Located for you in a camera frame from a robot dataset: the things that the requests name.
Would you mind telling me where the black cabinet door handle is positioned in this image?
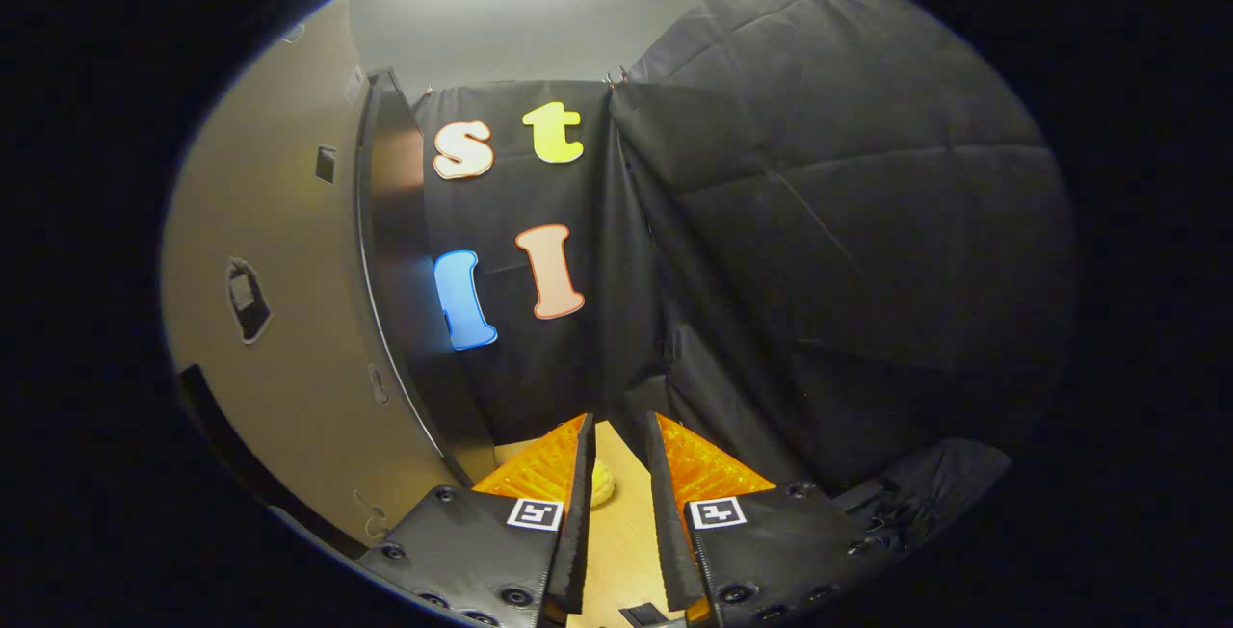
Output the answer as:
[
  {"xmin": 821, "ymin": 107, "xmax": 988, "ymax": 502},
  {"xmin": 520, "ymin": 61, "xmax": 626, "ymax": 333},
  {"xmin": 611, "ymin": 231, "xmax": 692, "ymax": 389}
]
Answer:
[{"xmin": 176, "ymin": 363, "xmax": 372, "ymax": 557}]

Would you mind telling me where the black backdrop cloth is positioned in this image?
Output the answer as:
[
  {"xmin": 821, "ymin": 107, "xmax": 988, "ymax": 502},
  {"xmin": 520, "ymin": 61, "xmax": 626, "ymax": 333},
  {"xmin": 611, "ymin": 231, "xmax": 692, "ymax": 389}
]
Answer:
[{"xmin": 409, "ymin": 0, "xmax": 1080, "ymax": 513}]

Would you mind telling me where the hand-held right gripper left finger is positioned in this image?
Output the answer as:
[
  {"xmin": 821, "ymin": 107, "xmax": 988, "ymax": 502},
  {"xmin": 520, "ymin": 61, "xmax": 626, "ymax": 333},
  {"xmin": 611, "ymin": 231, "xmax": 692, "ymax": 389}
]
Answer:
[{"xmin": 358, "ymin": 413, "xmax": 598, "ymax": 628}]

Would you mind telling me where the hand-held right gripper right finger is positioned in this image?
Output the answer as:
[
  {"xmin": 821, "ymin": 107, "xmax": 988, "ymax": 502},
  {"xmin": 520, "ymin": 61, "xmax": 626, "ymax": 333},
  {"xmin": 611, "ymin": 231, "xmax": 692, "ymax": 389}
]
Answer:
[{"xmin": 643, "ymin": 411, "xmax": 876, "ymax": 628}]

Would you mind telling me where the dark cloth bundle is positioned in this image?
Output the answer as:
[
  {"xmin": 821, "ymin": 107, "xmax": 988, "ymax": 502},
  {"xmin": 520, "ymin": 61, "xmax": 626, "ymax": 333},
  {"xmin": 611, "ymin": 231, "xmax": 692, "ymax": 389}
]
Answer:
[{"xmin": 833, "ymin": 435, "xmax": 1012, "ymax": 562}]

